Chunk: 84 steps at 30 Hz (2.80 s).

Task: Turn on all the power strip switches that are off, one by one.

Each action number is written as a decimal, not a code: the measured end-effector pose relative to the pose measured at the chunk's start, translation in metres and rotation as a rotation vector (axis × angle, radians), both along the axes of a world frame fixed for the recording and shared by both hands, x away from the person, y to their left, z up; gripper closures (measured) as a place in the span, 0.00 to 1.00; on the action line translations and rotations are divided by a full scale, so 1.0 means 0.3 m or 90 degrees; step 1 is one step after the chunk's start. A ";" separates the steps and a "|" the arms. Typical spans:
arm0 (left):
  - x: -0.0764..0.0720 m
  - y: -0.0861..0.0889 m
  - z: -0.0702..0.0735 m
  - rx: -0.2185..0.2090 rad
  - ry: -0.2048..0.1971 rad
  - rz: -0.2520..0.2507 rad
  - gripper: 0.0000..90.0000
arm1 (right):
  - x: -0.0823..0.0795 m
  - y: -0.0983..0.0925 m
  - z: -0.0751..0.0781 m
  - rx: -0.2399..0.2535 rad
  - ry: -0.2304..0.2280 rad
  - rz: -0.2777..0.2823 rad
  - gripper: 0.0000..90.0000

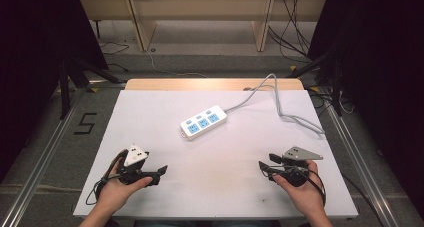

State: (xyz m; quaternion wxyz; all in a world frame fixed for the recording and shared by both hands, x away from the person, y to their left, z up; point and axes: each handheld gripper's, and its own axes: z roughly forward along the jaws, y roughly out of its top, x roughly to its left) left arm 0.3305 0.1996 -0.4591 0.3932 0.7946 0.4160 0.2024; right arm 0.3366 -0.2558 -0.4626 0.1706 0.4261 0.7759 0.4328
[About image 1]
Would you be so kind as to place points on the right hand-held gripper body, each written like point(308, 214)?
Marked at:
point(296, 167)

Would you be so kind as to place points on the black curtain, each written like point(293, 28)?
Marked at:
point(383, 70)
point(36, 53)

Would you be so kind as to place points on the person's right hand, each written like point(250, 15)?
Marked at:
point(306, 195)

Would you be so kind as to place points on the white table board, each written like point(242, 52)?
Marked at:
point(213, 173)

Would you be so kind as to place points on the aluminium floor rail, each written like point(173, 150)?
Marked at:
point(43, 157)
point(360, 160)

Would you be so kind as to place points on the light wooden desk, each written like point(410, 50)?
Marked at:
point(200, 7)

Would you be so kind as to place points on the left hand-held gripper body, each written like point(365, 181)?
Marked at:
point(135, 156)

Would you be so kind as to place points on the person's left hand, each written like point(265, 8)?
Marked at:
point(115, 192)

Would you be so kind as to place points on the black metal stand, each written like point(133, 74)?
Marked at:
point(65, 90)
point(337, 87)

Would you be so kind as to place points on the white power strip blue sockets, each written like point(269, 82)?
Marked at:
point(203, 122)

